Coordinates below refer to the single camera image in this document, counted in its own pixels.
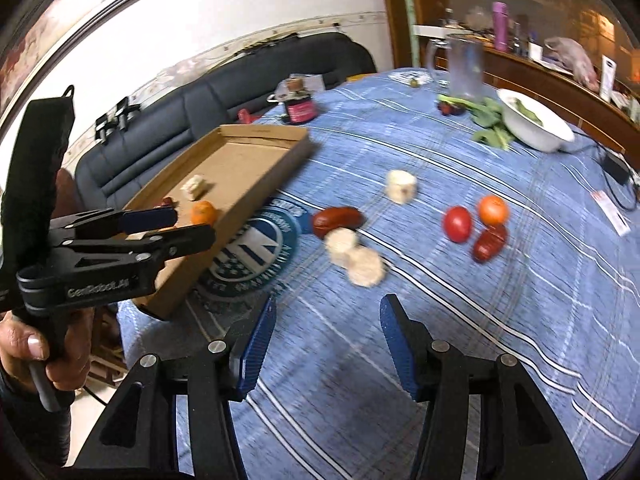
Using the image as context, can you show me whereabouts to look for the banana piece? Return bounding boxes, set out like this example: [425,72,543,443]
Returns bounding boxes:
[180,174,208,202]
[346,246,385,288]
[323,228,359,269]
[385,169,418,205]

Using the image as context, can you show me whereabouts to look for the black clips on sofa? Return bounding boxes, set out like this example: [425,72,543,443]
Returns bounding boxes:
[94,96,141,144]

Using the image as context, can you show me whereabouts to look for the cardboard tray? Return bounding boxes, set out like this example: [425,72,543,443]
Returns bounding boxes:
[126,122,312,320]

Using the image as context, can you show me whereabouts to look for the wooden sideboard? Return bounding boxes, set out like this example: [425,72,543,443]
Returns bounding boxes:
[414,22,640,172]

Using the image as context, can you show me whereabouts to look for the pink thermos bottle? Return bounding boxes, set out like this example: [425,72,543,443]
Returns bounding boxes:
[492,1,509,52]

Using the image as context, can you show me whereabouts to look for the pink plastic bag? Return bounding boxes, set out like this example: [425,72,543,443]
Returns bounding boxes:
[544,37,599,92]

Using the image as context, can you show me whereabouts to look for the green leafy vegetable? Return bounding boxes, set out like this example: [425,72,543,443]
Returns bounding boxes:
[437,94,513,151]

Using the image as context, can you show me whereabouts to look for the dark jar red label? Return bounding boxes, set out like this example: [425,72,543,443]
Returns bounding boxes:
[283,77,318,126]

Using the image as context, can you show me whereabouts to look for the clear plastic bag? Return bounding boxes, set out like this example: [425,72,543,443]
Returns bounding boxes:
[267,74,326,104]

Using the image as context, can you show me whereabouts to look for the black leather sofa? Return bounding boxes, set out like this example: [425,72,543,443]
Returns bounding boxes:
[75,32,376,209]

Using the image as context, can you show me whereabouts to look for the clear glass pitcher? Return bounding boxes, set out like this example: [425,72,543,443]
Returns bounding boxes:
[426,35,484,102]

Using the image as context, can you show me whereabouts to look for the white bowl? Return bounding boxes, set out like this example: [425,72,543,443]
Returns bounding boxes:
[497,89,575,153]

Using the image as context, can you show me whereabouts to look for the black power adapter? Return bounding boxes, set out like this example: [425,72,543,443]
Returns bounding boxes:
[601,151,630,185]

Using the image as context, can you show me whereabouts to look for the red plastic bag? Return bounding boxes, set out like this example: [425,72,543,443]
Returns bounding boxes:
[238,108,262,125]

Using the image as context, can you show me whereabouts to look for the small red tomato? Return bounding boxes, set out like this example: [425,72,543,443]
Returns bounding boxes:
[442,206,473,244]

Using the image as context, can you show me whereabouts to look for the person's left hand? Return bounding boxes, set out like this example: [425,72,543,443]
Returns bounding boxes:
[1,309,94,393]

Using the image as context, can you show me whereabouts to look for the orange mid table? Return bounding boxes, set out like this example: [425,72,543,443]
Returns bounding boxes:
[190,200,218,226]

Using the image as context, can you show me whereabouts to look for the white red label card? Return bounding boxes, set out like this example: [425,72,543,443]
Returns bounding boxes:
[590,191,630,237]

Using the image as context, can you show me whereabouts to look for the small orange far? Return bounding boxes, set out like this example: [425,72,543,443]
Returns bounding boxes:
[477,195,510,226]

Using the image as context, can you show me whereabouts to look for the framed painting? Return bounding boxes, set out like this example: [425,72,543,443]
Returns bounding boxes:
[1,0,137,131]

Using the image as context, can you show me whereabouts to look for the red date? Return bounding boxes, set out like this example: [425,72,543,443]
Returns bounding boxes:
[311,206,364,240]
[472,224,508,263]

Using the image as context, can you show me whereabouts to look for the dark berries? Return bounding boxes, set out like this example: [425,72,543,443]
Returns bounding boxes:
[437,101,465,116]

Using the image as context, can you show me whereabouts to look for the white tube box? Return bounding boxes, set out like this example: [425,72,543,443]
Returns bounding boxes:
[600,55,617,103]

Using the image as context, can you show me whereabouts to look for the blue plaid tablecloth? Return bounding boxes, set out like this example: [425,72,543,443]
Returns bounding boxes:
[117,74,639,479]

